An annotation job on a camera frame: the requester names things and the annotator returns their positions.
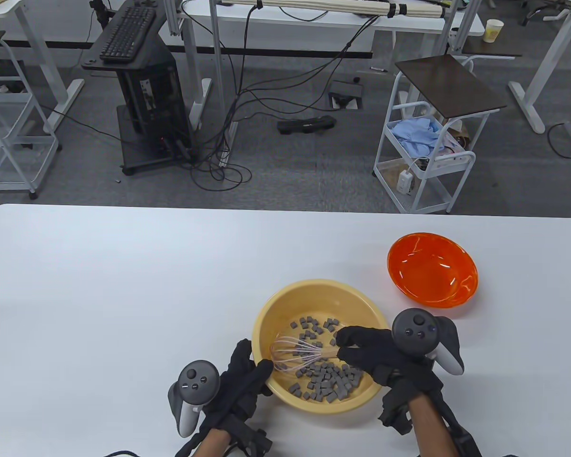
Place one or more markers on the person's left hand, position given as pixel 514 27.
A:
pixel 240 381

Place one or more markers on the orange plastic bowl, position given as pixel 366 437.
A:
pixel 433 271

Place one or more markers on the paper cup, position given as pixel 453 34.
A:
pixel 493 31

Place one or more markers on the black keyboard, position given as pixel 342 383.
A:
pixel 128 33

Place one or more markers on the brown side table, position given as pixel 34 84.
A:
pixel 485 47

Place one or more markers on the long white power strip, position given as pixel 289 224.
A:
pixel 228 143

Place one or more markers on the floor socket box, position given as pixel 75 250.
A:
pixel 345 90

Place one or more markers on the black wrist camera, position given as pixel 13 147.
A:
pixel 395 409
pixel 257 442

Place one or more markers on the grey handheld controller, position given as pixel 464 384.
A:
pixel 195 381
pixel 418 333

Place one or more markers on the pile of grey toy blocks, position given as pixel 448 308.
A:
pixel 328 376

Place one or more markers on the yellow plastic basin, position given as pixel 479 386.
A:
pixel 290 304

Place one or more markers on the white desk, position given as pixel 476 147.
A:
pixel 66 95
pixel 554 52
pixel 409 24

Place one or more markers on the person's right forearm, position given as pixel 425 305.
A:
pixel 430 428

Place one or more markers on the black power strip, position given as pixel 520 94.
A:
pixel 307 124

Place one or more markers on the person's right hand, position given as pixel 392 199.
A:
pixel 376 352

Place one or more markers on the black computer cart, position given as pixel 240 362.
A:
pixel 152 95

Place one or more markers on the office chair base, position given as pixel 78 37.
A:
pixel 552 18

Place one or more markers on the blue cloth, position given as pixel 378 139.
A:
pixel 414 135

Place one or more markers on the small white power strip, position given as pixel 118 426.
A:
pixel 404 182

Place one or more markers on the aluminium frame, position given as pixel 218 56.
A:
pixel 172 19

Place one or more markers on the person's left forearm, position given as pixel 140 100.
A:
pixel 209 445

